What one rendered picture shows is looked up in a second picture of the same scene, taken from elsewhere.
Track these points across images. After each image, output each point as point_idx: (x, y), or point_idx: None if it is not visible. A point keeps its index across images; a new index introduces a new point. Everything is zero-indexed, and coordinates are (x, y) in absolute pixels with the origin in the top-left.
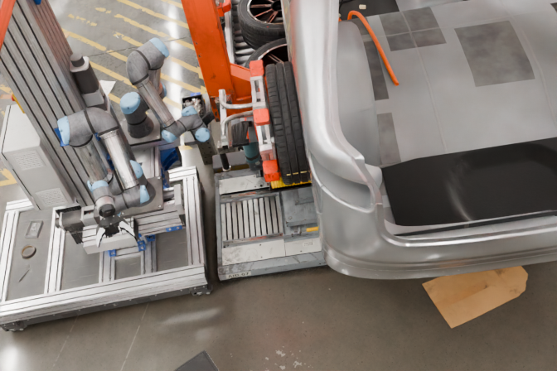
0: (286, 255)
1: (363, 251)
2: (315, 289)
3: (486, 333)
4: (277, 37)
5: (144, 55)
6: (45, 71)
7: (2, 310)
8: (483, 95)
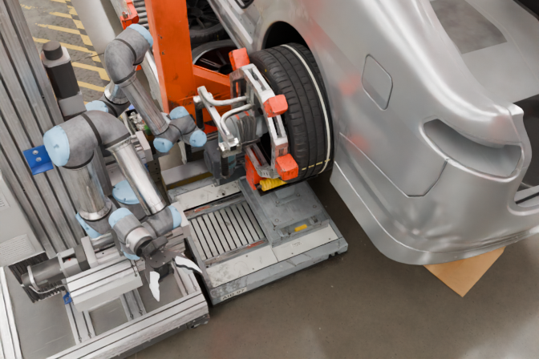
0: (278, 260)
1: (474, 231)
2: (318, 290)
3: (492, 293)
4: (200, 43)
5: (129, 43)
6: (17, 65)
7: None
8: (471, 61)
